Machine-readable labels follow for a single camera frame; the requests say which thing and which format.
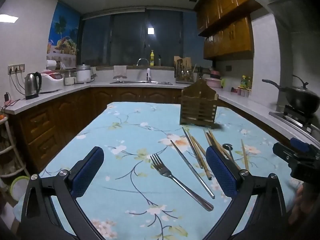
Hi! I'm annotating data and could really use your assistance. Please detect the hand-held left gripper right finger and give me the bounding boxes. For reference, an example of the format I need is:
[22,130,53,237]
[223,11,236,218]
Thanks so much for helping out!
[202,145,288,240]

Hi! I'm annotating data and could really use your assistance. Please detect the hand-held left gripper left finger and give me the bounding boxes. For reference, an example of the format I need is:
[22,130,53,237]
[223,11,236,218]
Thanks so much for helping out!
[21,146,105,240]

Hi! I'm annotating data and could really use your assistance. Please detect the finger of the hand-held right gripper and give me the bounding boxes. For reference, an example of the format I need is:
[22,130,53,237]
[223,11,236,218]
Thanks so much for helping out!
[290,137,313,153]
[273,142,300,166]

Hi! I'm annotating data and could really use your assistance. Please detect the steel spoon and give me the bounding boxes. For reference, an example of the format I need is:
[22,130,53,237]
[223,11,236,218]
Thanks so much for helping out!
[222,143,235,162]

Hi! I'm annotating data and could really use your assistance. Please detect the steel chopstick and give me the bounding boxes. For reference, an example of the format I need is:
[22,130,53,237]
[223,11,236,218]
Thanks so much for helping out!
[182,127,202,168]
[170,140,215,199]

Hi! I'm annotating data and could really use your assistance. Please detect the steel fork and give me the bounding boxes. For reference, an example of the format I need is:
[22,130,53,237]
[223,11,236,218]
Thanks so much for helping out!
[150,154,214,211]

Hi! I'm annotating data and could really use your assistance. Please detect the wooden utensil holder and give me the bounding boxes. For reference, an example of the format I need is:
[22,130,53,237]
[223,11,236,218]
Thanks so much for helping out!
[180,80,218,128]

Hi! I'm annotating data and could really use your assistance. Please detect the person's right hand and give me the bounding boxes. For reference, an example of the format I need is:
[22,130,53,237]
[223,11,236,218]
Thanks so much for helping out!
[287,180,320,227]

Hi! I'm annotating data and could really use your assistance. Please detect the gas stove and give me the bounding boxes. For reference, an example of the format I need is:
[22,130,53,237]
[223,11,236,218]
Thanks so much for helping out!
[268,104,320,142]

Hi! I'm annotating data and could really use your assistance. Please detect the black wok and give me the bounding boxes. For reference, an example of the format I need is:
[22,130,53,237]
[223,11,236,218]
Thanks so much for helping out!
[262,74,318,116]

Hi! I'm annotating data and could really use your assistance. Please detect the blue floral tablecloth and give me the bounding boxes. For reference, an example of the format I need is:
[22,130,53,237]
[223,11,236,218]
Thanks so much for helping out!
[12,102,304,240]

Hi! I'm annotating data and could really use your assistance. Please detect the wooden lower cabinets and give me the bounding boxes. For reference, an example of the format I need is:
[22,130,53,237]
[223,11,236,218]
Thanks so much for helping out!
[9,87,187,173]

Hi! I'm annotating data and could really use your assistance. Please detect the wooden cabinets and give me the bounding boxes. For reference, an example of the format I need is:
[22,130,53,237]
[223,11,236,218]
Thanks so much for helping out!
[194,0,264,61]
[9,87,187,173]

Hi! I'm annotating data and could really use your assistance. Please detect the green rimmed container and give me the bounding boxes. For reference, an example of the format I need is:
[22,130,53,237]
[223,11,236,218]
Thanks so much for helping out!
[10,176,31,202]

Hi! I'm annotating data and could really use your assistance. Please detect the white spice jars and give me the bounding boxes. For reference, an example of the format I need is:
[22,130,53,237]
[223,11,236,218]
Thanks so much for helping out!
[231,87,251,98]

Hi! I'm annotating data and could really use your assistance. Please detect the cooking oil bottle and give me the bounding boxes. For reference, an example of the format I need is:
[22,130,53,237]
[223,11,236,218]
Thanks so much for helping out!
[241,75,252,90]

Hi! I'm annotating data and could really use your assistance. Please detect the white storage shelf rack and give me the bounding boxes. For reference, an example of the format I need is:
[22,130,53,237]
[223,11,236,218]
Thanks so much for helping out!
[0,114,31,180]

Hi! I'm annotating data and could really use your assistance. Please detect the glass storage jars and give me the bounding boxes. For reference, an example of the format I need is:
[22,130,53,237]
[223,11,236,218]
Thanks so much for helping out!
[63,71,77,86]

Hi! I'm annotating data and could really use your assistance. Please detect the white and red rice cooker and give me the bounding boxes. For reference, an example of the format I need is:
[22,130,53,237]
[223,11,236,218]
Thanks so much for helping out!
[39,71,64,94]

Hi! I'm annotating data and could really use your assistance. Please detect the steel electric kettle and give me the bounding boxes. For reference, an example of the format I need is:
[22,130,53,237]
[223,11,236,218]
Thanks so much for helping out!
[24,72,42,100]

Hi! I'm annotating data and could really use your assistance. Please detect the steel sink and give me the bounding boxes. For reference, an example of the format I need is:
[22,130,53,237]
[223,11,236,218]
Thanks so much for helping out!
[109,80,173,86]

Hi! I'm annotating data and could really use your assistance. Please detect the dark kitchen window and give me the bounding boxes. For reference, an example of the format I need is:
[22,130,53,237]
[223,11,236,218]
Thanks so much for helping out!
[80,8,202,67]

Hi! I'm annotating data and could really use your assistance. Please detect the wooden upper cabinets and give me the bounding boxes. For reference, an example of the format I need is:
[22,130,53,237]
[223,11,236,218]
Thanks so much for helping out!
[194,0,264,61]

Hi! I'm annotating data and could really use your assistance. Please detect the wire dish rack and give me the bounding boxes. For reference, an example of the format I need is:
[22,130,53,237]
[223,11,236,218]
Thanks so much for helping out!
[175,67,198,84]

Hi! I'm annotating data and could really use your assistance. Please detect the wall power socket strip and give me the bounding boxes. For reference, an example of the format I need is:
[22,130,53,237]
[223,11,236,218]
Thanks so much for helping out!
[8,64,26,75]

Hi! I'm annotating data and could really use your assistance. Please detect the fruit and beach wall poster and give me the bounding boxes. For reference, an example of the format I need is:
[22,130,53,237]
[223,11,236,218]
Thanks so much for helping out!
[46,1,80,69]

